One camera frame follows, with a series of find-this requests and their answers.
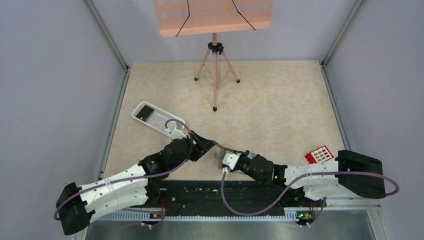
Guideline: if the grey card holder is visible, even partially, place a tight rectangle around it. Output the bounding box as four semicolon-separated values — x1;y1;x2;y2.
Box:
214;150;256;169

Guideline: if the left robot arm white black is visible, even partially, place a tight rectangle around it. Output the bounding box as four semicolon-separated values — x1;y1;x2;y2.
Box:
53;132;217;236

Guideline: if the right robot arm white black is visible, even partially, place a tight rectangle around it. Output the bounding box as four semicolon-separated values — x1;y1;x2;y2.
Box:
230;150;387;201

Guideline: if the black card in basket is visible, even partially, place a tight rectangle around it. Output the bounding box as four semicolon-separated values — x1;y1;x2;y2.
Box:
135;105;154;122

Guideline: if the white plastic basket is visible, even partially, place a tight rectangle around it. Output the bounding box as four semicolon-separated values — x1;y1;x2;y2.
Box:
131;101;185;137

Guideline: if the red plastic basket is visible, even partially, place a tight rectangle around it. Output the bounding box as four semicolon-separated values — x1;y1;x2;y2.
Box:
305;145;334;164

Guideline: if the pink music stand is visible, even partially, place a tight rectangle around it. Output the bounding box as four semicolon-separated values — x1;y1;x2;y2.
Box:
153;0;274;112

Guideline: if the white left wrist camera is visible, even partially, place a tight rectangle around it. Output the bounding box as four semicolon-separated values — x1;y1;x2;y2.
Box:
165;128;187;140

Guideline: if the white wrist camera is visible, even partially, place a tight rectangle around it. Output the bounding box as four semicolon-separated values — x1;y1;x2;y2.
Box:
165;128;187;140
221;152;240;173

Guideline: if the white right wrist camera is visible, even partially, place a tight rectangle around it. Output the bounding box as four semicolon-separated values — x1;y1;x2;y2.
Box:
221;152;240;173

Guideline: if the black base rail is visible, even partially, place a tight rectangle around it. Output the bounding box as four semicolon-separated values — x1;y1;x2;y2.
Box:
145;179;327;220

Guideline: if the aluminium frame rail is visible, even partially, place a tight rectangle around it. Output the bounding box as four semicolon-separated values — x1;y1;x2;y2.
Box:
98;197;380;223

